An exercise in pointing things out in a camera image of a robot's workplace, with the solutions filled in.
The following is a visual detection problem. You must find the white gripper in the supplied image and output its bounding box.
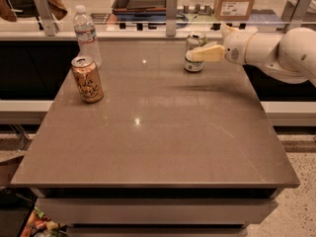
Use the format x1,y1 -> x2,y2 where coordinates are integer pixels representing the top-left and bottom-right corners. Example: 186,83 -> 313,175
189,25 -> 258,65

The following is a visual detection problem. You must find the white green 7up can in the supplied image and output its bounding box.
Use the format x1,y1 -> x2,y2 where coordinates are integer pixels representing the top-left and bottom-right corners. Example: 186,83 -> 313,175
184,32 -> 207,73

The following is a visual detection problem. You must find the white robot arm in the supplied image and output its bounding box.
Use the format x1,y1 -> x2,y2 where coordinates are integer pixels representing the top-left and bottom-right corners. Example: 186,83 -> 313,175
186,26 -> 316,86

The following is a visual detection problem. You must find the clear plastic water bottle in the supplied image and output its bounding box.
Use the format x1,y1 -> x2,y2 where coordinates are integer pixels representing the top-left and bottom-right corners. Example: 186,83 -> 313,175
73,5 -> 102,67

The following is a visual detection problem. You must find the orange LaCroix can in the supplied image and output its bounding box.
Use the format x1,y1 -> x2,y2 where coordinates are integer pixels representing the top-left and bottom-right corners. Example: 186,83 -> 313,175
71,56 -> 104,103

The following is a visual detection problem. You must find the cardboard box with label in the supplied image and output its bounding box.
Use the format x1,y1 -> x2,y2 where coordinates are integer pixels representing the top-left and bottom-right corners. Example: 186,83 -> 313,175
213,0 -> 255,21

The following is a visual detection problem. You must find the grey metal tray bin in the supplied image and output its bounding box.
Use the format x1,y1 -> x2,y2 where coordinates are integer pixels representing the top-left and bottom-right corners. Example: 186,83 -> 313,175
111,0 -> 170,14

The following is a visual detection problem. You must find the brown hanging jacket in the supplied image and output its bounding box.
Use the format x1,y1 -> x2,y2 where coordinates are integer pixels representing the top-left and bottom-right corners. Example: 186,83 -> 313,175
0,0 -> 67,22

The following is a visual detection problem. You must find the grey table drawer front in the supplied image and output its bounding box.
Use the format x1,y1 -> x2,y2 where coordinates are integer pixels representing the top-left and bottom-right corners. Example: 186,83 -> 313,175
38,198 -> 277,225

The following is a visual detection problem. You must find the colourful snack bag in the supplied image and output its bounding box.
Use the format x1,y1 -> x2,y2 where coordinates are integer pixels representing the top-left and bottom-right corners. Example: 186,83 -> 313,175
18,206 -> 69,237

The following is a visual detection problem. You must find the middle metal glass bracket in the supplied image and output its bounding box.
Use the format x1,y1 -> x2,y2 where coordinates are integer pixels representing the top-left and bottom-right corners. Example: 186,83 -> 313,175
166,0 -> 178,37

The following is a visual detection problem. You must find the metal glass bracket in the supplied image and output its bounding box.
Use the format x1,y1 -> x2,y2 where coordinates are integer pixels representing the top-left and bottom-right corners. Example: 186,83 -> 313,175
34,0 -> 58,37
281,0 -> 312,33
166,0 -> 178,37

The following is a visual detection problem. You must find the right metal glass bracket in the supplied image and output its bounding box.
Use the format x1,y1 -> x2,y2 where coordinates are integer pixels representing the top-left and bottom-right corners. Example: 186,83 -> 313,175
281,0 -> 312,33

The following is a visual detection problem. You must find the left metal glass bracket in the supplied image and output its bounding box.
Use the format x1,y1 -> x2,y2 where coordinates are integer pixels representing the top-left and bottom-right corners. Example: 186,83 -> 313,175
34,0 -> 58,37

